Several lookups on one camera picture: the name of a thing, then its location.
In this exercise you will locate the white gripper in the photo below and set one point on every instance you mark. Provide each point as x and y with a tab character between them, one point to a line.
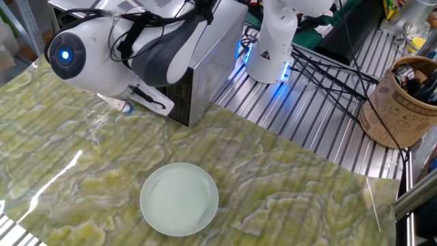
157	98

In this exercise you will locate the dark glass microwave door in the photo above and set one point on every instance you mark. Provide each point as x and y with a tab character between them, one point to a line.
58	18

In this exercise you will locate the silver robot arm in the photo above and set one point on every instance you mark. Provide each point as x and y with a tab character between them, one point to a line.
409	13

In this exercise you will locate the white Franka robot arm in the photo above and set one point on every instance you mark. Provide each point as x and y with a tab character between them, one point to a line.
102	68

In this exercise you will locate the silver microwave oven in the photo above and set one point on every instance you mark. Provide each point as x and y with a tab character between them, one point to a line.
211	68

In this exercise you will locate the green marble pattern mat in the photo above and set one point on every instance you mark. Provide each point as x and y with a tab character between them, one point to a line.
102	153

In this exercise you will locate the pale green plate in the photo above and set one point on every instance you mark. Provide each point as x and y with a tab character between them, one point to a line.
179	200

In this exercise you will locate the grey metal shelf upright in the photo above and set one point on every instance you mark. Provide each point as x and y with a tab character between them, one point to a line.
29	24

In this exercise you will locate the green cloth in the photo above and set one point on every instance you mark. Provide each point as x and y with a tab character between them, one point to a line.
307	39

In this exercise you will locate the white paper scrap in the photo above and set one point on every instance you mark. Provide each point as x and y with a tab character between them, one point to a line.
323	30

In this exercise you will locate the long black box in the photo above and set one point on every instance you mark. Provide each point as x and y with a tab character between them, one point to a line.
348	34

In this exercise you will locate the brown printed cardboard bucket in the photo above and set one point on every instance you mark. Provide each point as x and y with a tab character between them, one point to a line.
399	119

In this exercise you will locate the shiny tape roll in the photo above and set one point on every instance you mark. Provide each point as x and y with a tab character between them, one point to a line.
403	73

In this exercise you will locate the yellow snack bag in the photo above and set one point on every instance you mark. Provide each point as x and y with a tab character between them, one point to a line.
391	8

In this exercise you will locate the small yellow object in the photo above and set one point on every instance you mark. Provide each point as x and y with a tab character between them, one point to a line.
418	43

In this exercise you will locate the black tools bundle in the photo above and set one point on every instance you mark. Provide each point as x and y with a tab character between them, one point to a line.
426	90

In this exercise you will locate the clear plastic bag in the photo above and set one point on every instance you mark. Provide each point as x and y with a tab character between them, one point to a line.
425	153

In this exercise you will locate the aluminium profile bar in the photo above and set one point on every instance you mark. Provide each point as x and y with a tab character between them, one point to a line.
416	198

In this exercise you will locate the silver bracket with blue cap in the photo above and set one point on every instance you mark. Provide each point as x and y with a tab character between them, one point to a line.
117	104

